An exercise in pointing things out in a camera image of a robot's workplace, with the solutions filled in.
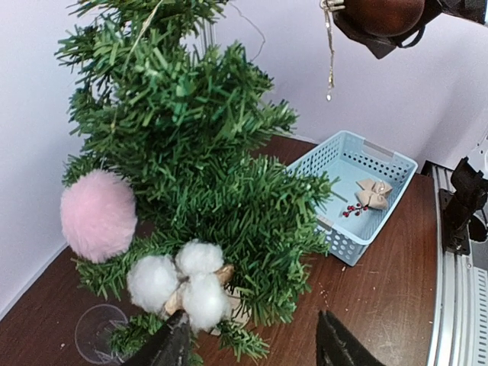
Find clear drinking glass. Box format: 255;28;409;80
74;303;128;365

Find fairy light wire string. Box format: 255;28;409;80
91;0;267;169

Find dark berry twig ornament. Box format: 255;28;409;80
342;203;369;217

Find pink pompom ornament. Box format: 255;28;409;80
60;169;138;264

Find beige burlap bow ornament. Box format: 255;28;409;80
355;178;393;210

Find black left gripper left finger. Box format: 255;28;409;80
122;310;191;366

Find front aluminium rail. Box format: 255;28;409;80
422;161;487;365

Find dark red bauble ornament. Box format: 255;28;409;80
319;0;426;103

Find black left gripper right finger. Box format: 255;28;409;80
316;310;384;366

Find blue plastic basket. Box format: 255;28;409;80
287;130;418;266

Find small green christmas tree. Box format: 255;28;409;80
55;0;340;366

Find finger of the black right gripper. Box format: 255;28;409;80
333;0;441;59

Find white cotton flower ornament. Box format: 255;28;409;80
127;239;233;332

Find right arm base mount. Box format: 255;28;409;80
438;157;487;255

